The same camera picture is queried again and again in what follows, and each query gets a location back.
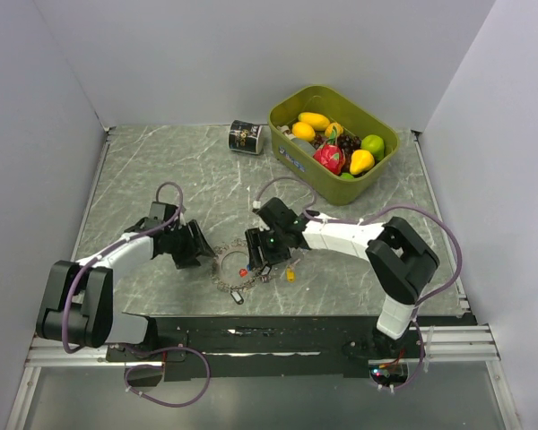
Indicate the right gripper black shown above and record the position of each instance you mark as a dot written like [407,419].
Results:
[255,238]

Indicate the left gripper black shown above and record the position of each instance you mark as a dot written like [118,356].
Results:
[187,258]

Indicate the round metal key ring disc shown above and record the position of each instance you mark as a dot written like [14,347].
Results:
[229,259]

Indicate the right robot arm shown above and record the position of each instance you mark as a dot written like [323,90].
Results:
[402,261]

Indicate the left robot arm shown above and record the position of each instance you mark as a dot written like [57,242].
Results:
[77,305]

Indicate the yellow tag key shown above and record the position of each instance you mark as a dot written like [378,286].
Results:
[290,271]

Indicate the black tag key lower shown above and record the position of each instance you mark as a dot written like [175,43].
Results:
[237,297]

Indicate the green plastic bin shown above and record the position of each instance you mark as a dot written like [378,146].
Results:
[297,154]

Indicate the red dragon fruit toy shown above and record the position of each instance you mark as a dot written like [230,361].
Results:
[330,157]

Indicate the black printed paper cup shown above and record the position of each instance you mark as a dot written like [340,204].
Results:
[245,137]

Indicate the yellow lemon toy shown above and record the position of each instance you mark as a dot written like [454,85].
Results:
[304,131]

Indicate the yellow pear toy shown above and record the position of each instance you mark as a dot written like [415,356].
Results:
[361,161]

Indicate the dark grapes toy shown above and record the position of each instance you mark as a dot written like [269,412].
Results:
[346,143]

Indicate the orange fruit toy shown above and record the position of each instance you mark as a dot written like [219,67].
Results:
[334,129]

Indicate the yellow mango toy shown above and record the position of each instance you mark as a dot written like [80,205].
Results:
[317,121]

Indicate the green apple toy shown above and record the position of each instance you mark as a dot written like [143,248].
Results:
[375,145]

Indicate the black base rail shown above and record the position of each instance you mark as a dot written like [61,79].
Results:
[256,346]

